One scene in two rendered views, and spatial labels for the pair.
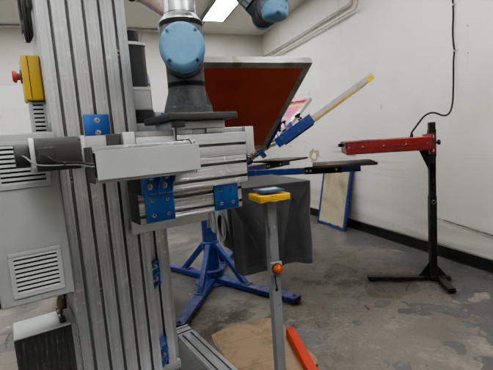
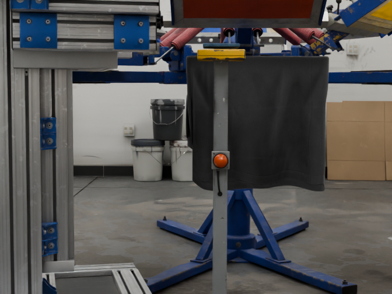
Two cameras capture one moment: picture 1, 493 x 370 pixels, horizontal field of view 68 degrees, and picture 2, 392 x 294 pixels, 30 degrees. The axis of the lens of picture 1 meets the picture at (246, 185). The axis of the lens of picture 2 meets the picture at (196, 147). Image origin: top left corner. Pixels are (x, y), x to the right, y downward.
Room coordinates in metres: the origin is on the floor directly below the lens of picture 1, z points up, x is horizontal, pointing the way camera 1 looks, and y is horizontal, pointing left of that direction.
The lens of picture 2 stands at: (-0.48, -0.73, 0.85)
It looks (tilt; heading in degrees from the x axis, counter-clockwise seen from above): 5 degrees down; 20
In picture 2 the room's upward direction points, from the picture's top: straight up
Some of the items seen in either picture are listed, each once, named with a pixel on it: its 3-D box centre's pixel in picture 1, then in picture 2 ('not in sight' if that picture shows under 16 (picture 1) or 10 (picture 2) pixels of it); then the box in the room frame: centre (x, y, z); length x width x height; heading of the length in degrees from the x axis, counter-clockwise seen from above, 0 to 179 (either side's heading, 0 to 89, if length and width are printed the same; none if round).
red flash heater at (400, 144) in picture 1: (384, 144); not in sight; (2.77, -1.06, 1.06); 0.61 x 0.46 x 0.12; 80
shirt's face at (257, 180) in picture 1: (252, 180); not in sight; (1.97, -0.03, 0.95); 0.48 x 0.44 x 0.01; 20
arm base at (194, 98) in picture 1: (187, 99); not in sight; (1.18, 0.16, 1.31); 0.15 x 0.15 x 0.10
